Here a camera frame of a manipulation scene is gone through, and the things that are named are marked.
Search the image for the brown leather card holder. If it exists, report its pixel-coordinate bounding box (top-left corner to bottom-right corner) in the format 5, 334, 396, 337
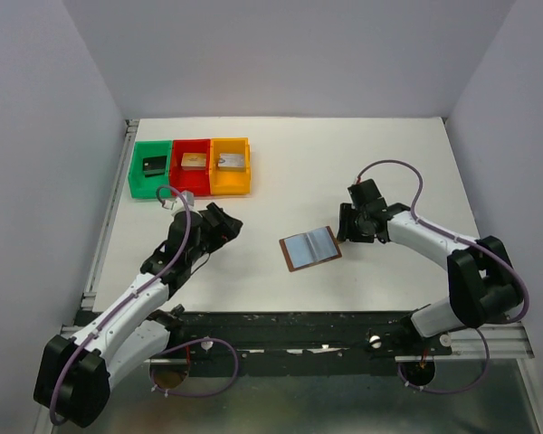
279, 226, 342, 272

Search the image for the black card in green bin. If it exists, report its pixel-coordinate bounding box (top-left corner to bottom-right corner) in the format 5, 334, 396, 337
141, 156, 167, 177

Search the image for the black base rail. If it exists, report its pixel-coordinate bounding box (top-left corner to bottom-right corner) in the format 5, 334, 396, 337
148, 309, 453, 378

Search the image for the red plastic bin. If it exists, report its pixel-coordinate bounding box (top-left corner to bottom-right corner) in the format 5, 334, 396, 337
168, 138, 211, 196

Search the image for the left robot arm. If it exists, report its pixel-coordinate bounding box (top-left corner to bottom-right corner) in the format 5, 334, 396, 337
33, 203, 243, 428

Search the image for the silver card in yellow bin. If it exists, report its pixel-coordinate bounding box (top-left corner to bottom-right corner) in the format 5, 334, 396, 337
217, 153, 245, 171

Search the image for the green plastic bin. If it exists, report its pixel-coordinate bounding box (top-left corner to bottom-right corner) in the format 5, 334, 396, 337
128, 140, 172, 199

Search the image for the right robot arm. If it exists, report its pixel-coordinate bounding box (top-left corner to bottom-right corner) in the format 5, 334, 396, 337
337, 179, 525, 354

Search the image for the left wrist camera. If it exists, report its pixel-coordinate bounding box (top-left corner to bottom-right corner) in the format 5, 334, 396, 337
160, 191, 195, 216

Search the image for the gold card in red bin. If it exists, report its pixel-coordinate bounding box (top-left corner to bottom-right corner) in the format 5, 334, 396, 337
180, 153, 206, 170

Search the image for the yellow plastic bin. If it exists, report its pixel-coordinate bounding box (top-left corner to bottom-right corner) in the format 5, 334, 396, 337
208, 137, 252, 196

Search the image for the aluminium frame rail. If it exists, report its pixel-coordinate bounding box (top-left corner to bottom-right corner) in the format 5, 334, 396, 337
31, 118, 140, 434

